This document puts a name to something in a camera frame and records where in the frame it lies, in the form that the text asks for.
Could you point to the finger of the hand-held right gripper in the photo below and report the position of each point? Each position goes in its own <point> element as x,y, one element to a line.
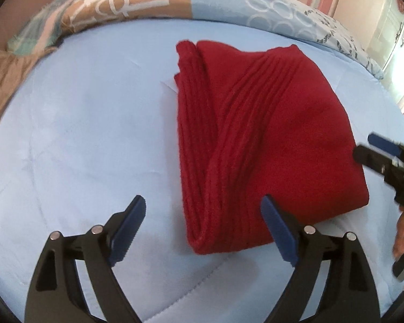
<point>383,144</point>
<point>368,158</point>

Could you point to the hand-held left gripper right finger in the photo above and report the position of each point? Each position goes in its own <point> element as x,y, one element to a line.
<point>279,232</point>

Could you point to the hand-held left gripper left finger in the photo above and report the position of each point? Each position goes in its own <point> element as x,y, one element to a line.
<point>129,228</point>

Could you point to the red knitted sweater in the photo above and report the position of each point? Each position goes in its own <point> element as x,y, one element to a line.
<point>272,124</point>

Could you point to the person's right hand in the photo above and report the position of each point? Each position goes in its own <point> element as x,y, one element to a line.
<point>403,232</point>

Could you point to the white wardrobe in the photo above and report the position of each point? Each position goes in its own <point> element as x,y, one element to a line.
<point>390,33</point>

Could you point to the light blue bed sheet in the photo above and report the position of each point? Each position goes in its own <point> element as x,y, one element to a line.
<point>87,124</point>

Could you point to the brown crumpled cloth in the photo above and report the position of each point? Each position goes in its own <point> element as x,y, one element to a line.
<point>6,80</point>

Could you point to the patterned blue and brown quilt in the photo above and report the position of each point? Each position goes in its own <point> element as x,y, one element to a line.
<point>222,3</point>

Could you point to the plaid pillow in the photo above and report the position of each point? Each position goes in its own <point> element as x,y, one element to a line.
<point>37,32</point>

